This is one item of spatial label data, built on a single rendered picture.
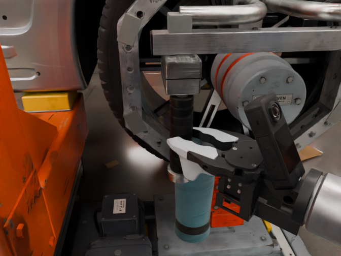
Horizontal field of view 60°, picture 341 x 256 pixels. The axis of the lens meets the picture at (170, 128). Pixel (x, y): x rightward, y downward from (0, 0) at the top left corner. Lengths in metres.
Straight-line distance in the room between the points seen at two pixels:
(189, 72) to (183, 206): 0.36
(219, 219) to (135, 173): 0.95
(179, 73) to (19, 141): 0.29
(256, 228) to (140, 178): 0.79
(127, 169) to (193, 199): 1.17
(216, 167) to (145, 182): 1.32
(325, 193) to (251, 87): 0.23
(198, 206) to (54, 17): 0.59
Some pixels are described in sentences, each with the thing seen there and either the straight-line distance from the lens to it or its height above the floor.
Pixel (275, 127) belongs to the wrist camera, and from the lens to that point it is 0.37.
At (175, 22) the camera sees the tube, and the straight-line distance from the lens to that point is 0.42.
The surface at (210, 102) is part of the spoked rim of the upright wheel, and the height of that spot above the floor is 0.74.
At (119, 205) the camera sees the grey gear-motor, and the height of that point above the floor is 0.43.
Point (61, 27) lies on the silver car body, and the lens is 0.86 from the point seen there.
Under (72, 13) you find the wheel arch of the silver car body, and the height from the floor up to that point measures 0.95.
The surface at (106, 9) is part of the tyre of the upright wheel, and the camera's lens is 0.70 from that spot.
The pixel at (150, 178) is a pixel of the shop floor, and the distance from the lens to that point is 1.72.
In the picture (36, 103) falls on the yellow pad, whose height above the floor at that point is 0.71.
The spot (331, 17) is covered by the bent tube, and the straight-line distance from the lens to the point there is 0.52.
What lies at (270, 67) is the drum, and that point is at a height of 0.91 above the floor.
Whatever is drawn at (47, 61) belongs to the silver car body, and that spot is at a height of 0.83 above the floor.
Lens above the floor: 1.06
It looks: 29 degrees down
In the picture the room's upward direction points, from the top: straight up
